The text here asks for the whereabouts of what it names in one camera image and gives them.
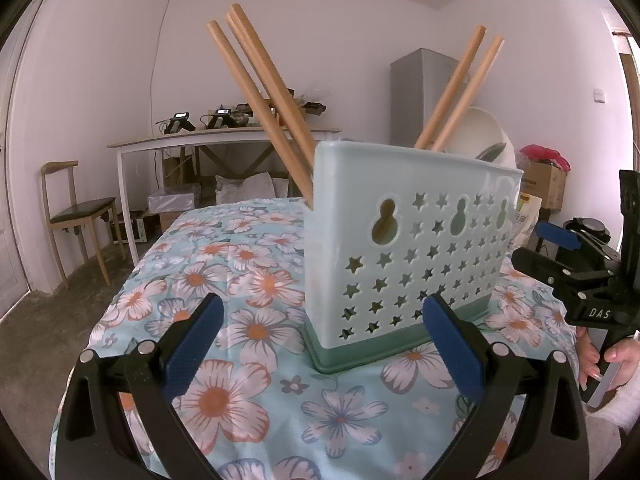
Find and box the white table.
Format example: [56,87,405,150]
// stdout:
[106,127,343,266]

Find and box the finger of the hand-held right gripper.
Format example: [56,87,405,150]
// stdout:
[532,216,612,253]
[511,246,627,329]

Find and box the person's right hand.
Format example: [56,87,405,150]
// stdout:
[577,327,640,392]

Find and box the grey refrigerator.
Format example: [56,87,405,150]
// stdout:
[390,48,473,148]

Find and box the yellow white bag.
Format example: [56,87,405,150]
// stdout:
[510,192,543,251]

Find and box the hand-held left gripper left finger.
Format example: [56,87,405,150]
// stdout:
[50,292,226,480]

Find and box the speckled cream rice paddle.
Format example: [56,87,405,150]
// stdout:
[442,106,508,161]

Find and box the pile of bottles and packets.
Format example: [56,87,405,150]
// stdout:
[235,92,328,128]

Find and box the wooden door frame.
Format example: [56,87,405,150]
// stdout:
[607,10,640,171]

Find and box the white box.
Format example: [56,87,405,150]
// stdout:
[147,185,202,213]

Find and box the white panelled door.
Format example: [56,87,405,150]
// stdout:
[0,0,51,321]

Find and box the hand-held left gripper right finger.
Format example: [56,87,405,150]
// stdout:
[422,292,588,480]

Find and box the wooden chair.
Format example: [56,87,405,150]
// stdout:
[41,160,121,288]

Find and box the large cardboard box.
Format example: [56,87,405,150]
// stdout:
[520,160,568,211]

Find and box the mint green utensil holder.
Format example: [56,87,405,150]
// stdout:
[302,140,523,375]

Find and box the small cardboard box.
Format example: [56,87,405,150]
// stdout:
[159,210,196,233]

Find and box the red plastic bag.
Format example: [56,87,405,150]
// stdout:
[519,144,571,172]

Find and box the blue floral cloth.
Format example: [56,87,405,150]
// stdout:
[47,195,596,480]

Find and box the black device with screen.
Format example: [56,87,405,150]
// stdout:
[200,106,238,130]
[156,111,196,135]

